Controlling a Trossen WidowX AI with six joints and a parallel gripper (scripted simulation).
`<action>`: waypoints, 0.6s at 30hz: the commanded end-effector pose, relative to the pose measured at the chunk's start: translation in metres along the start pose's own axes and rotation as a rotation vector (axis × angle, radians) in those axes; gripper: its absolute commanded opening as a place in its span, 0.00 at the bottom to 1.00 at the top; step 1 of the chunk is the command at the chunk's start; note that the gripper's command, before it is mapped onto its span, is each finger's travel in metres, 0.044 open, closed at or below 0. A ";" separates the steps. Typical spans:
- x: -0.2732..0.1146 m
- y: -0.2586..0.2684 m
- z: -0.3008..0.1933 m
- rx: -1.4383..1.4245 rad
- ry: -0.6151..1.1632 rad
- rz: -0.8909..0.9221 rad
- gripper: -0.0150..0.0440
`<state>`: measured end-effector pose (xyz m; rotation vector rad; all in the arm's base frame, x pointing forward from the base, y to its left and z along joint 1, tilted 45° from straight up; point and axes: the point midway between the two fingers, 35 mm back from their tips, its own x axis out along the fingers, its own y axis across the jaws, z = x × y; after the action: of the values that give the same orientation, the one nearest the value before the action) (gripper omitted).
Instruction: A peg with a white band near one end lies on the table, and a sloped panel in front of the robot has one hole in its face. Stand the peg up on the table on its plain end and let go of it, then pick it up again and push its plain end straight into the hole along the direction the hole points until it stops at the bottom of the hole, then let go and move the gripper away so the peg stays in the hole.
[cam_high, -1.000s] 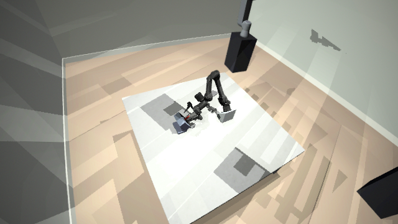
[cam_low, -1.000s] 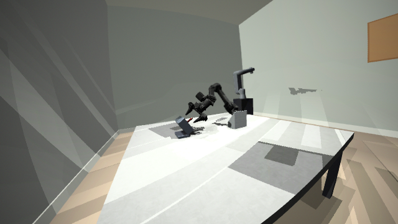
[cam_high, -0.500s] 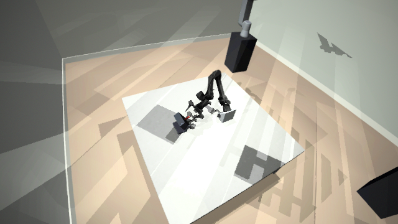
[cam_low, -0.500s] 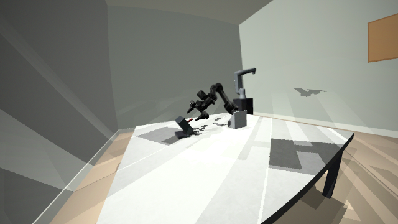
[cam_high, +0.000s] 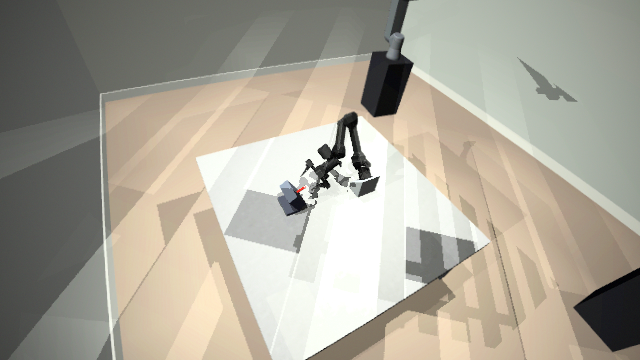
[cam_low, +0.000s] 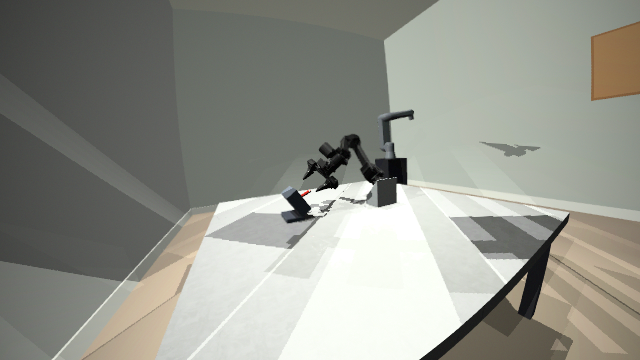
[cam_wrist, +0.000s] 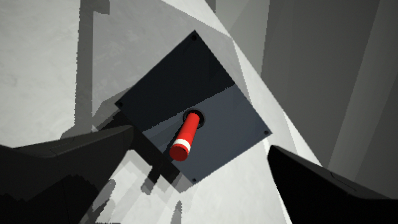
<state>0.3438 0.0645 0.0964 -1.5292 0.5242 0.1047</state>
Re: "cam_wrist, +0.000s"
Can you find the red peg with white band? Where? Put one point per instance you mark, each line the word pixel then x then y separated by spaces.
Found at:
pixel 181 146

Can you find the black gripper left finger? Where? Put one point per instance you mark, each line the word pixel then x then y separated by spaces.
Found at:
pixel 55 182

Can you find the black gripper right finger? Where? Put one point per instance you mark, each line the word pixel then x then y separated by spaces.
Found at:
pixel 314 195

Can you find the grey sloped panel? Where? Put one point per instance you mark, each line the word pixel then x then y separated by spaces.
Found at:
pixel 190 78

